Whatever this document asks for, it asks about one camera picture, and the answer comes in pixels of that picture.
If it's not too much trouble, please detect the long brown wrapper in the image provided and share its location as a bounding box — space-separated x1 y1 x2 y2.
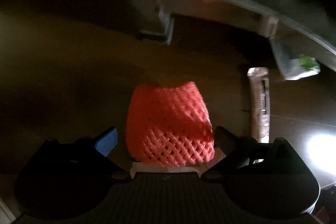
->
247 68 271 144

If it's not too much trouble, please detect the white bag with green print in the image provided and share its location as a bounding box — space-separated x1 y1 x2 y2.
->
271 38 321 81

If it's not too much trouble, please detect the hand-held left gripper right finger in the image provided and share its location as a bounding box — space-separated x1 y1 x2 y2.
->
202 126 292 183

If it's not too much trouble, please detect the red foam fruit net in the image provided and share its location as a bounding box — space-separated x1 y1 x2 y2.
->
125 81 216 168

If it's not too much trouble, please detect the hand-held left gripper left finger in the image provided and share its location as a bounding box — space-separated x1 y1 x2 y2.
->
43 127 130 183

